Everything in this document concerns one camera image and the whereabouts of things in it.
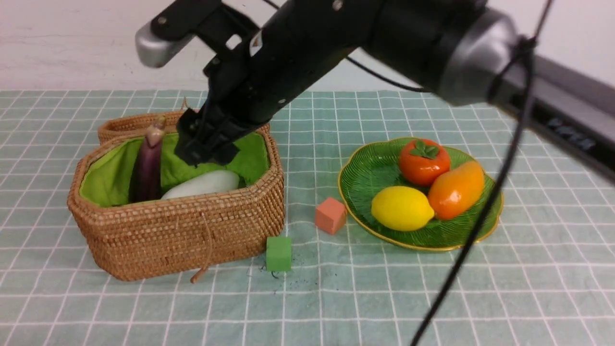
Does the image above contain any orange-pink foam cube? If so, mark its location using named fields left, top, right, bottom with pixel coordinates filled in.
left=314, top=197, right=347, bottom=235

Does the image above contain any woven wicker basket green lining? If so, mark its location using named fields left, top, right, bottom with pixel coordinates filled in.
left=67, top=126, right=285, bottom=282

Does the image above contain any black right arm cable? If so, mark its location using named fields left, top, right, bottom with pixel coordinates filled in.
left=262, top=0, right=553, bottom=346

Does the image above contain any woven wicker basket lid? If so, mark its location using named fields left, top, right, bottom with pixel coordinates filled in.
left=97, top=99, right=270, bottom=146

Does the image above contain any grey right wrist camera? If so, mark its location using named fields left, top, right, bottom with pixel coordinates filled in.
left=135, top=0, right=222, bottom=68

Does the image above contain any orange persimmon toy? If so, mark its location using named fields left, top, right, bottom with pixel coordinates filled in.
left=398, top=138, right=452, bottom=187

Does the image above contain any purple eggplant toy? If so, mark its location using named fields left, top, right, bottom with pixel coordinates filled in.
left=129, top=116, right=166, bottom=203

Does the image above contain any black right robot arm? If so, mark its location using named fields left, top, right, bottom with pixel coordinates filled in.
left=175, top=0, right=614, bottom=180

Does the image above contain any green checkered tablecloth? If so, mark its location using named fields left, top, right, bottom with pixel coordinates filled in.
left=0, top=90, right=615, bottom=346

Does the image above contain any orange mango toy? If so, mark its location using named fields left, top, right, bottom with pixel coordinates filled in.
left=428, top=161, right=485, bottom=220

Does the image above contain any green foam cube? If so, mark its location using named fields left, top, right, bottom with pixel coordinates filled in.
left=266, top=236, right=292, bottom=272

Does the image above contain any white radish toy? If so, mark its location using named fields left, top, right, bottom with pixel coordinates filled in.
left=161, top=170, right=240, bottom=200

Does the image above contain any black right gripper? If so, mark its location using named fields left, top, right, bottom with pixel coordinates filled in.
left=174, top=34, right=289, bottom=167

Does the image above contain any yellow lemon toy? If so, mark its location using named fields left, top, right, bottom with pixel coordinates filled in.
left=371, top=185, right=435, bottom=232

